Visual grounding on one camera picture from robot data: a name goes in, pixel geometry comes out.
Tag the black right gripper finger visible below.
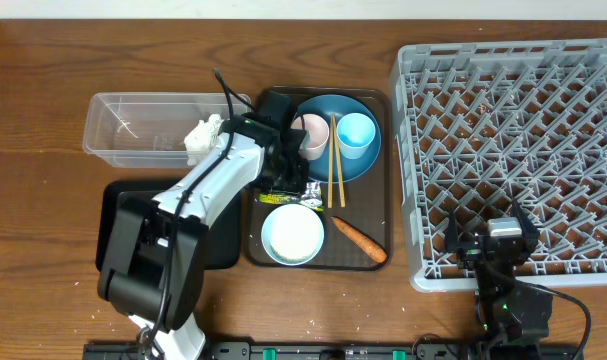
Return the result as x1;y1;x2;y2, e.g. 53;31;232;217
511;199;540;245
444;211;459;252

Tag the light blue bowl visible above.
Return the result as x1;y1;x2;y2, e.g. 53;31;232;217
260;204;325;266

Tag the white tissue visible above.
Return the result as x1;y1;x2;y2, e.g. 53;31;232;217
184;114;224;166

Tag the white rice heap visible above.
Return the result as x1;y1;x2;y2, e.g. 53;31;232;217
270;204;320;262

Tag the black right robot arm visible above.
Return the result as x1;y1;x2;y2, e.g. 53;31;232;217
445;201;553;360

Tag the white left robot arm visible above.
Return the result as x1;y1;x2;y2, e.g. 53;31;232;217
96;91;309;359

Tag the grey dishwasher rack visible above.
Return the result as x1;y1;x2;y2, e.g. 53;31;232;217
389;38;607;292

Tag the pink cup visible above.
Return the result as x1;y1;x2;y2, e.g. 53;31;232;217
291;114;330;161

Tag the wooden chopstick right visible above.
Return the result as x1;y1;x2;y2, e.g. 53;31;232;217
331;114;346;208

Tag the dark blue plate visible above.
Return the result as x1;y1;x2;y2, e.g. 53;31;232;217
297;94;382;182

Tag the light blue cup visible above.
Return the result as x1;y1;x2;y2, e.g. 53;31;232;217
337;113;376;160

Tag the orange carrot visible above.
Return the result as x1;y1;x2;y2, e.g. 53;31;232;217
332;216;387;263

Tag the brown serving tray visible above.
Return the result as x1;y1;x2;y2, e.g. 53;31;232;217
272;86;393;271

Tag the clear plastic bin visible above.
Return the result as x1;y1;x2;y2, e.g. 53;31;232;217
83;92;229;168

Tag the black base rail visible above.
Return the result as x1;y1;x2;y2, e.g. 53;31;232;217
82;340;584;360

